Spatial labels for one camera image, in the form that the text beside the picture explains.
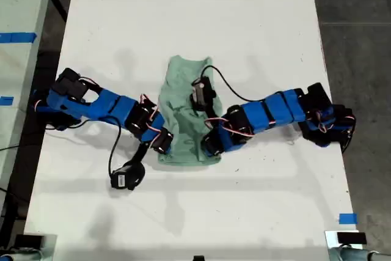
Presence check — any pale green T-shirt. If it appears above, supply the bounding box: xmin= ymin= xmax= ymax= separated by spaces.
xmin=157 ymin=55 xmax=224 ymax=167

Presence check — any rectangular blue tape patch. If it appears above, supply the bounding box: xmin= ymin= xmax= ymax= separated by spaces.
xmin=338 ymin=213 xmax=357 ymax=224

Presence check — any small black box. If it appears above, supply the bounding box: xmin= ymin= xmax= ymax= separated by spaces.
xmin=14 ymin=235 xmax=43 ymax=248
xmin=337 ymin=232 xmax=367 ymax=245

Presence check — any black stand leg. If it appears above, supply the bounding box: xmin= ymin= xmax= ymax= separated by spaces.
xmin=50 ymin=0 xmax=68 ymax=23

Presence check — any teal clamp tube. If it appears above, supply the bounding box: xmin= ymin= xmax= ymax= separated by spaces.
xmin=340 ymin=247 xmax=391 ymax=261

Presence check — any long blue tape strip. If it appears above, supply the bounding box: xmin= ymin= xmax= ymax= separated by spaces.
xmin=0 ymin=32 xmax=37 ymax=43

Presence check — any grey clamp tube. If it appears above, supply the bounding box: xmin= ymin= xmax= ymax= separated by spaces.
xmin=0 ymin=250 xmax=43 ymax=261

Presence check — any camera black stalk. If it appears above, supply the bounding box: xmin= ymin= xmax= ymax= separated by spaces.
xmin=130 ymin=141 xmax=151 ymax=167
xmin=206 ymin=101 xmax=217 ymax=121

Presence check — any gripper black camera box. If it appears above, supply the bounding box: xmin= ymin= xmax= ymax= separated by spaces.
xmin=109 ymin=163 xmax=146 ymax=191
xmin=191 ymin=76 xmax=216 ymax=112

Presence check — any camera black cable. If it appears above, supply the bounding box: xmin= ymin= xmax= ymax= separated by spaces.
xmin=108 ymin=120 xmax=123 ymax=179
xmin=200 ymin=65 xmax=269 ymax=103

